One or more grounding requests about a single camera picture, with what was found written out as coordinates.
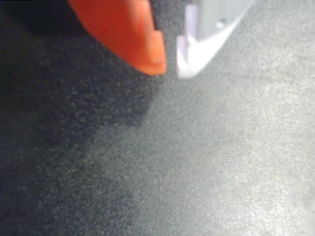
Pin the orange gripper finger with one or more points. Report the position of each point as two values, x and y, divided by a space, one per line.
125 32

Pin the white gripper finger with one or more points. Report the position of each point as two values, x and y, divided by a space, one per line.
209 27

